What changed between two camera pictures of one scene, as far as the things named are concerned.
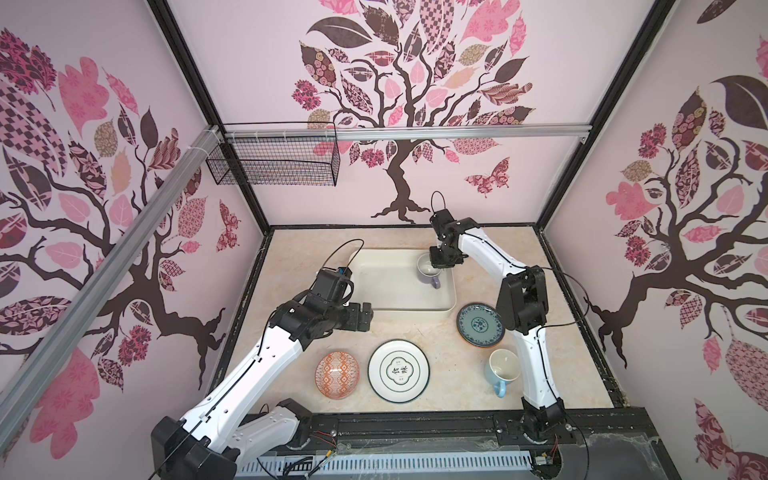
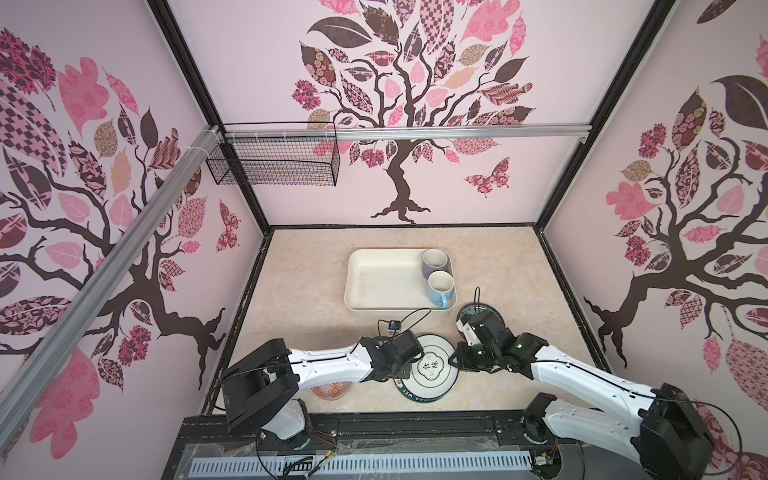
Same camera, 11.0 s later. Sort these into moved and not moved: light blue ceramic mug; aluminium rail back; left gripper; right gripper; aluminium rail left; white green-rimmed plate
Moved: left gripper; right gripper; white green-rimmed plate; light blue ceramic mug
Not moved: aluminium rail back; aluminium rail left
